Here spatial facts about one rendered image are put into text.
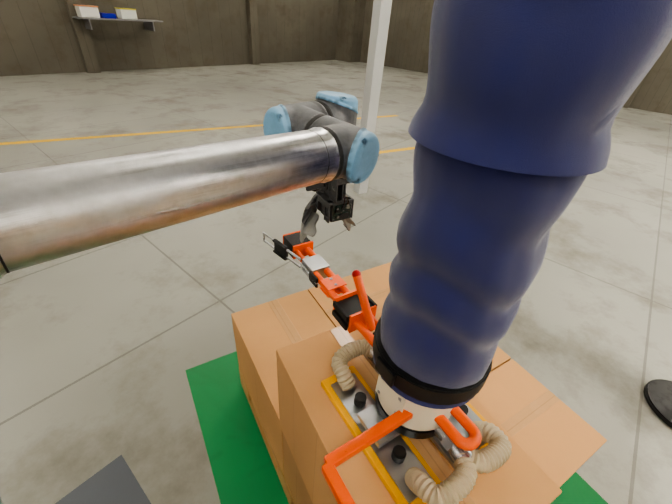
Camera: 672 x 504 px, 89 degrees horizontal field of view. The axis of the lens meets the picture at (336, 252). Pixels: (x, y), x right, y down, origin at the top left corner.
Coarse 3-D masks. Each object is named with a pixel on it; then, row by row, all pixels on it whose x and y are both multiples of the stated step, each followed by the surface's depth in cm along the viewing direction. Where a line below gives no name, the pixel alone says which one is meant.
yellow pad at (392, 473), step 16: (352, 368) 89; (336, 384) 84; (336, 400) 81; (352, 400) 81; (368, 400) 81; (352, 416) 78; (352, 432) 76; (368, 448) 73; (384, 448) 73; (400, 448) 70; (384, 464) 70; (400, 464) 70; (416, 464) 70; (384, 480) 68; (400, 480) 68; (400, 496) 66; (416, 496) 66
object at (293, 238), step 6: (288, 234) 116; (294, 234) 116; (288, 240) 112; (294, 240) 113; (306, 240) 113; (288, 246) 113; (294, 246) 110; (300, 246) 111; (306, 246) 112; (312, 246) 114; (288, 252) 115; (294, 258) 112
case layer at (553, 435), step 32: (352, 288) 179; (384, 288) 181; (256, 320) 156; (288, 320) 158; (320, 320) 159; (256, 352) 142; (256, 384) 144; (512, 384) 138; (512, 416) 126; (544, 416) 127; (576, 416) 128; (288, 448) 117; (544, 448) 117; (576, 448) 118; (288, 480) 133
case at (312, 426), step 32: (288, 352) 94; (320, 352) 95; (288, 384) 91; (320, 384) 87; (288, 416) 101; (320, 416) 80; (320, 448) 78; (416, 448) 76; (512, 448) 77; (320, 480) 85; (352, 480) 69; (480, 480) 71; (512, 480) 72; (544, 480) 72
